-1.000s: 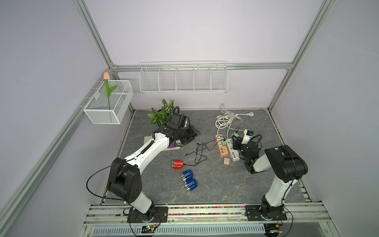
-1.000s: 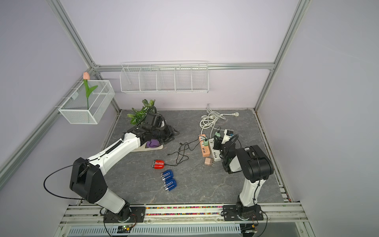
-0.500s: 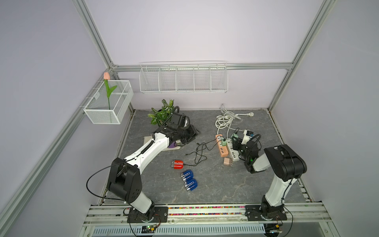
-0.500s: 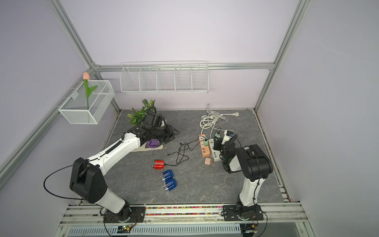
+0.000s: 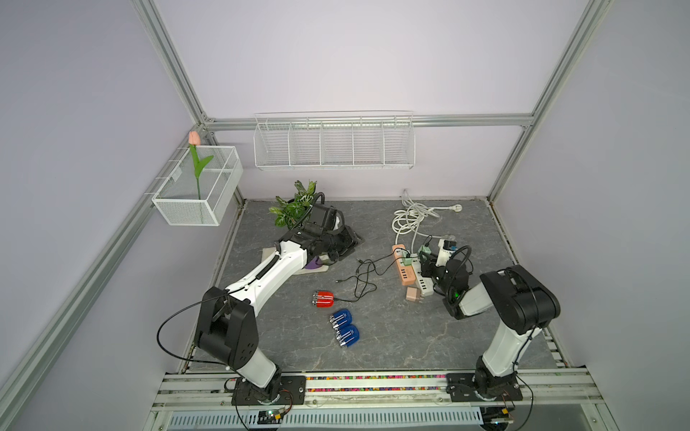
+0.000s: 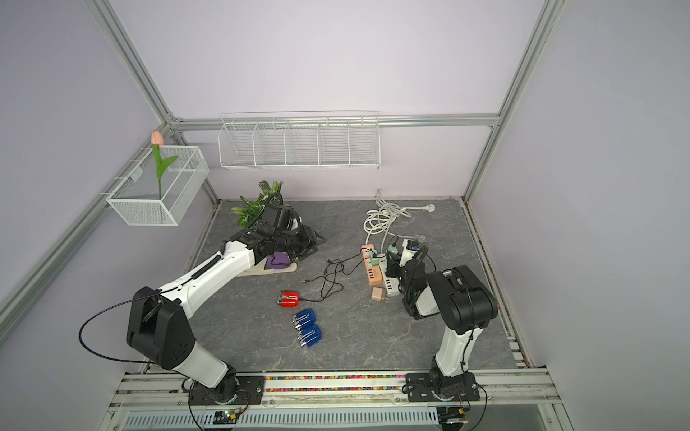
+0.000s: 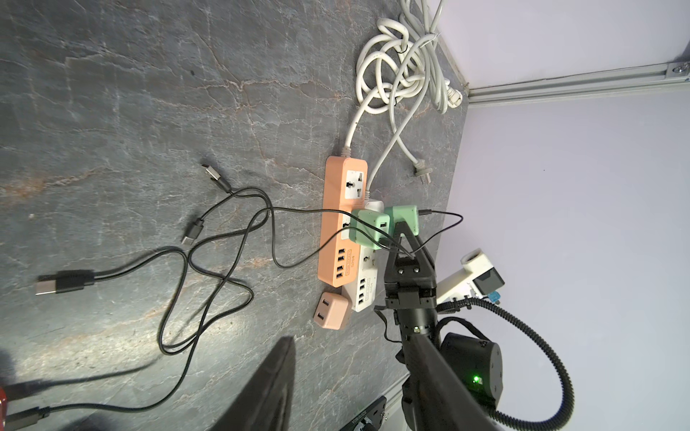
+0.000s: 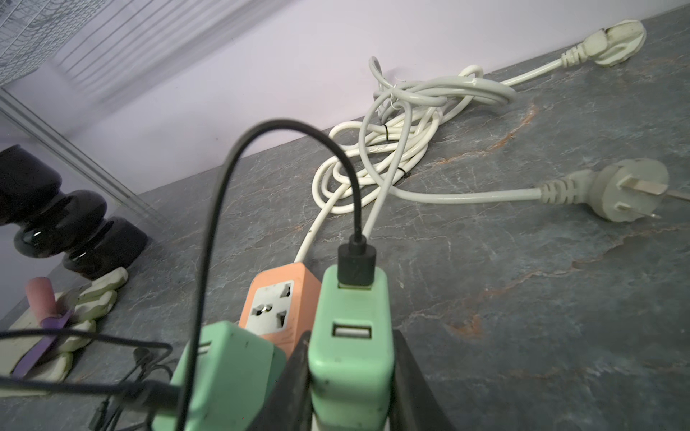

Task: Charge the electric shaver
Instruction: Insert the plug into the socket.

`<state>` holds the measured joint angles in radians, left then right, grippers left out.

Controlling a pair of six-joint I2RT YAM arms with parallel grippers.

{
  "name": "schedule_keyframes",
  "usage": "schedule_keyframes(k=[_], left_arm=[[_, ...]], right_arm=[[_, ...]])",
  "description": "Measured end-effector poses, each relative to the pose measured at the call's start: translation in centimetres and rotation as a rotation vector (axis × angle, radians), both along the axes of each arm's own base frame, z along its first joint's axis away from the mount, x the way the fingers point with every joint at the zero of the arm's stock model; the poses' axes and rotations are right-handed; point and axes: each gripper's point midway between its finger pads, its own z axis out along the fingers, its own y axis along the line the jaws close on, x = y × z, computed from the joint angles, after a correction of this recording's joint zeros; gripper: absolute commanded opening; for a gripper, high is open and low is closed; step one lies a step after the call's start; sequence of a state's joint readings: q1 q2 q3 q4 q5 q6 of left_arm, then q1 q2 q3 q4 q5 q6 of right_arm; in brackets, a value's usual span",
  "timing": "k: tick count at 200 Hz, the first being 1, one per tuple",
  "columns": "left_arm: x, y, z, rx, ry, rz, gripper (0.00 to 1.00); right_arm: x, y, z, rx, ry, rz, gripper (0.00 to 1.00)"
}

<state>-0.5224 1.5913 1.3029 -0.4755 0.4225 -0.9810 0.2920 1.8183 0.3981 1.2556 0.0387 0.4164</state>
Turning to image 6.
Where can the red electric shaver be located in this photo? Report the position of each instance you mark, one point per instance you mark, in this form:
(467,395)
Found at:
(288,299)

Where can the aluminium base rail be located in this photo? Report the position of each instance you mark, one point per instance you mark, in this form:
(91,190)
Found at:
(325,389)

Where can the white power strip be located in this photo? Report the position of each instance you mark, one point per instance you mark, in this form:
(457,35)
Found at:
(390,268)

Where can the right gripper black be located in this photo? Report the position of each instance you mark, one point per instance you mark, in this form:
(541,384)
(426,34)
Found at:
(393,266)

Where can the white wire basket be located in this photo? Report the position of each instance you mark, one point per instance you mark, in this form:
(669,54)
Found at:
(135,198)

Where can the long white wire shelf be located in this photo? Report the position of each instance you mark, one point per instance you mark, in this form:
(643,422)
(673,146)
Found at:
(300,140)

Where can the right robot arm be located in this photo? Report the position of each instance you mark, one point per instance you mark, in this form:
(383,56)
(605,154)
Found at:
(466,307)

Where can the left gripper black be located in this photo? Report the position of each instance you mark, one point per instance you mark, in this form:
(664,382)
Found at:
(309,241)

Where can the cream hand-shaped holder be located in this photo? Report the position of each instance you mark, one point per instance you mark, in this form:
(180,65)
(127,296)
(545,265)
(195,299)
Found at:
(262,270)

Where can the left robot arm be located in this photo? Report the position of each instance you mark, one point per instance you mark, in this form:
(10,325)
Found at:
(159,319)

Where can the orange power strip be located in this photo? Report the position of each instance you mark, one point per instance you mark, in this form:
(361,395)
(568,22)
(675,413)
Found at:
(374,273)

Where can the pink charger cube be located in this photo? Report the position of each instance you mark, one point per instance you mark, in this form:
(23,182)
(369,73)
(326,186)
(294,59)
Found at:
(378,294)

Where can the pink artificial tulip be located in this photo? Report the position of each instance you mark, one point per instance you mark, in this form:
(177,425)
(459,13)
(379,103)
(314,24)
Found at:
(162,164)

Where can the potted green plant black vase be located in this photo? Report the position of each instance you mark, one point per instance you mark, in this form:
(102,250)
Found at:
(249,210)

